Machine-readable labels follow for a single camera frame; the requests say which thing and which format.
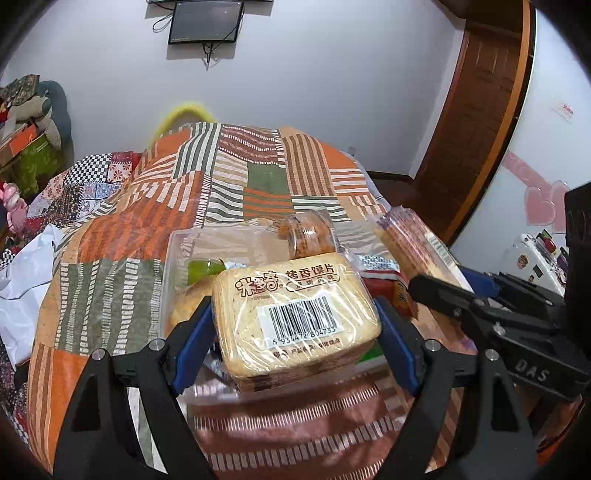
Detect green jelly cup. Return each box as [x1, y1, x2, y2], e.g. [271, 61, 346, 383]
[187, 259, 225, 286]

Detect brown wooden door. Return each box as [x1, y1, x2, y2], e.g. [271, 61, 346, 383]
[414, 1, 533, 244]

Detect wall mounted black monitor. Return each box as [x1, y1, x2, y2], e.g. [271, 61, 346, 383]
[168, 1, 245, 45]

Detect grey stuffed toy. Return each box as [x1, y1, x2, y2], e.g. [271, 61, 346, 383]
[1, 74, 71, 150]

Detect long biscuit sleeve pack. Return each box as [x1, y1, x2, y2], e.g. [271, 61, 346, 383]
[375, 206, 473, 293]

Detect pink plush toy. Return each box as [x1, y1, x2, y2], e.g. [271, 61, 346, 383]
[1, 180, 28, 235]

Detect clear pack fried crackers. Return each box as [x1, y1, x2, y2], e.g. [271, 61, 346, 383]
[279, 208, 338, 259]

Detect red snack packet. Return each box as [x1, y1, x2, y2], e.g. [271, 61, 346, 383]
[355, 255, 418, 318]

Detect yellow pillow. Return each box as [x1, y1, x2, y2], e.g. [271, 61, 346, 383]
[150, 101, 216, 145]

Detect clear plastic storage bin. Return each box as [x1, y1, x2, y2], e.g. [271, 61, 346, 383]
[159, 219, 394, 406]

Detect clear pack orange snacks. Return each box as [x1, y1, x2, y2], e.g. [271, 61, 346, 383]
[167, 276, 216, 332]

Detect white plastic bag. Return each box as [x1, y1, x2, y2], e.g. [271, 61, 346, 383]
[0, 224, 63, 369]

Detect pink heart wall sticker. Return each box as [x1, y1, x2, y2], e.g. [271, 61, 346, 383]
[502, 151, 569, 234]

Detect patchwork striped bed quilt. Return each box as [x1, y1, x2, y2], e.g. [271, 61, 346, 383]
[27, 122, 412, 479]

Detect toasted bread slices pack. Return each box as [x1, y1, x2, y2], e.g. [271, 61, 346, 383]
[212, 253, 382, 392]

